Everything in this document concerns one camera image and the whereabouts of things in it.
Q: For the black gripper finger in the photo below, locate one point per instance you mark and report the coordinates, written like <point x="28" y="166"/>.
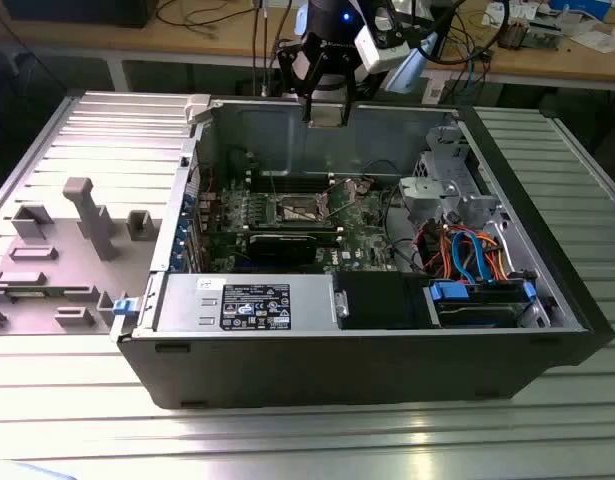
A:
<point x="348" y="107"/>
<point x="307" y="107"/>

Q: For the silver CPU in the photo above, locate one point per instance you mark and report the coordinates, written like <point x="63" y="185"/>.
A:
<point x="328" y="120"/>

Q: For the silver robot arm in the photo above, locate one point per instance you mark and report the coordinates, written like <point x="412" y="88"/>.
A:
<point x="412" y="70"/>

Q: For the CPU socket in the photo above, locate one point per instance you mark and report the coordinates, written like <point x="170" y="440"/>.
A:
<point x="294" y="210"/>

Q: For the dark battery holder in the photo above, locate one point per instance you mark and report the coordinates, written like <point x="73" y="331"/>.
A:
<point x="364" y="187"/>

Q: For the white label sheet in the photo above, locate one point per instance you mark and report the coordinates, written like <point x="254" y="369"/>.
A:
<point x="436" y="91"/>

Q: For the grey case latch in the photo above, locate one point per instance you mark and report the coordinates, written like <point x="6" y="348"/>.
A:
<point x="197" y="107"/>

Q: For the metal drive cage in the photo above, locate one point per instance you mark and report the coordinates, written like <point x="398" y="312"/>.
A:
<point x="427" y="192"/>

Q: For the green motherboard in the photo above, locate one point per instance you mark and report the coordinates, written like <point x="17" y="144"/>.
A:
<point x="357" y="235"/>

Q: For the black graphics card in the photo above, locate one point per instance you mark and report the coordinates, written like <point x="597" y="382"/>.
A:
<point x="282" y="247"/>

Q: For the small black adapter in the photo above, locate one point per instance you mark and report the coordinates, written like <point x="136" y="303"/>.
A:
<point x="484" y="53"/>

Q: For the white papers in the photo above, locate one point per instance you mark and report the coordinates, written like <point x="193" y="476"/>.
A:
<point x="602" y="40"/>
<point x="497" y="12"/>

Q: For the metal heat sink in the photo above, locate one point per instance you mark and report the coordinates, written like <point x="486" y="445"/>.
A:
<point x="511" y="32"/>

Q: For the wooden desk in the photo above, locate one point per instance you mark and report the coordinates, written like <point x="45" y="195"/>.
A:
<point x="537" y="65"/>

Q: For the grey metal device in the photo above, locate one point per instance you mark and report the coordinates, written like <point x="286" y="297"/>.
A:
<point x="542" y="35"/>

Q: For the hard disk in blue carrier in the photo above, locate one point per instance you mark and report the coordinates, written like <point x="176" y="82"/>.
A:
<point x="449" y="291"/>

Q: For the silver power supply unit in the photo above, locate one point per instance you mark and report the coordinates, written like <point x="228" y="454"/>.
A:
<point x="187" y="300"/>

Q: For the blue box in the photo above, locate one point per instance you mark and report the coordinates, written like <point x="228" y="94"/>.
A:
<point x="582" y="6"/>

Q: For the black PC case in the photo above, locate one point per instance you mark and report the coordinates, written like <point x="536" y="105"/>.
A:
<point x="337" y="370"/>

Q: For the blue case latch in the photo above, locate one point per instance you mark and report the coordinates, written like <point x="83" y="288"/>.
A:
<point x="124" y="306"/>

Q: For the grey parts rack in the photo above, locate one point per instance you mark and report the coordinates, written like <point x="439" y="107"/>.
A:
<point x="62" y="280"/>

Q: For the green RAM stick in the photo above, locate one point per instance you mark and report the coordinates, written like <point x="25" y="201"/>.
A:
<point x="29" y="295"/>

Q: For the large white camera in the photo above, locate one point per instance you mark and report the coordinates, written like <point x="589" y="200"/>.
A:
<point x="377" y="55"/>

